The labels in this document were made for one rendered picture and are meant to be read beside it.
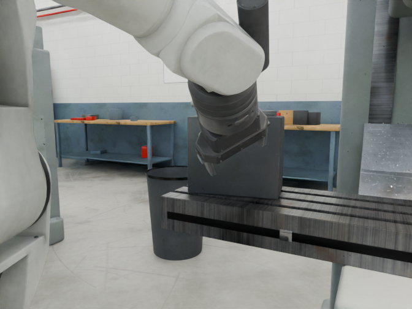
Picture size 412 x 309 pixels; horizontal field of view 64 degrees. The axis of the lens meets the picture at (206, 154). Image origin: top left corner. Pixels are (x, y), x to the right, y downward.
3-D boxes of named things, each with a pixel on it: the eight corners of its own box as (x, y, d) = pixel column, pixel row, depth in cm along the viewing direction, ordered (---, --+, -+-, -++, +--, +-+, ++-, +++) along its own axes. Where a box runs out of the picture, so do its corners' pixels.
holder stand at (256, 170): (278, 200, 74) (281, 111, 72) (187, 192, 81) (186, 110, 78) (282, 187, 86) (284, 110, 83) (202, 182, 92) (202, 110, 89)
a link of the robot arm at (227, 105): (211, 130, 41) (193, 64, 31) (175, 79, 47) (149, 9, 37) (287, 87, 42) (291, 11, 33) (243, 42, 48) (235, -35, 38)
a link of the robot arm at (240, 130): (213, 178, 51) (198, 137, 41) (186, 136, 56) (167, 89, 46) (281, 138, 52) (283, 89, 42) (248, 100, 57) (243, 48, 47)
